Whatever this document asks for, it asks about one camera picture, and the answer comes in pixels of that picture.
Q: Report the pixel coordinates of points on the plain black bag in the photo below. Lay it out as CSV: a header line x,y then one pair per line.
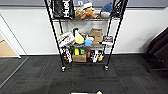
x,y
118,8

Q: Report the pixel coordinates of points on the orange bottle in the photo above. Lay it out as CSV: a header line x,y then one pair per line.
x,y
100,58

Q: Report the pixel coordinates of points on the orange plush toy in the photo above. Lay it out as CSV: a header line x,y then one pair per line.
x,y
86,13

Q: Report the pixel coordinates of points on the small red can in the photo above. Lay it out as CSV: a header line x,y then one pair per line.
x,y
88,54

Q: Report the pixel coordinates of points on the large brown cardboard box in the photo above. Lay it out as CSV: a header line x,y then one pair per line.
x,y
96,35

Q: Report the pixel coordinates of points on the dark bottle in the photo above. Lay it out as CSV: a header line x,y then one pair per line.
x,y
65,56

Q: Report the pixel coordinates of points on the small yellow-green box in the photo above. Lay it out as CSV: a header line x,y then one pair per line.
x,y
77,52

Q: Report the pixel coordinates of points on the white grey toy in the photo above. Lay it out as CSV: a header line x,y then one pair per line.
x,y
87,4

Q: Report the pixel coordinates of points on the white door frame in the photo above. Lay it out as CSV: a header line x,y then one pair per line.
x,y
11,40

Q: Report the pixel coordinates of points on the pale spotted basket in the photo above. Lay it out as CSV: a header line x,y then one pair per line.
x,y
83,92

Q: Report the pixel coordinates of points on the dark printed box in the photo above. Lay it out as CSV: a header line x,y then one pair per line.
x,y
107,40

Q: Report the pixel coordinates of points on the small brown cardboard box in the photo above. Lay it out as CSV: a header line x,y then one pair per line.
x,y
79,58

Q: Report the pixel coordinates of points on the blue plush toy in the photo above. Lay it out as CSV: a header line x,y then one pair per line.
x,y
106,8

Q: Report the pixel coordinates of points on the black bag white print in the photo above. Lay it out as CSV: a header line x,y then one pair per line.
x,y
63,8

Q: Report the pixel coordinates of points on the white bottle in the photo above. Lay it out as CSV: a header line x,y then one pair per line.
x,y
95,57

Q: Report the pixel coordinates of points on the long grey wall band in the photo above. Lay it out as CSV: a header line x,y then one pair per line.
x,y
20,2

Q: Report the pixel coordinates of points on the white printed snack bag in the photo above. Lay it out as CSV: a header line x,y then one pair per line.
x,y
66,39

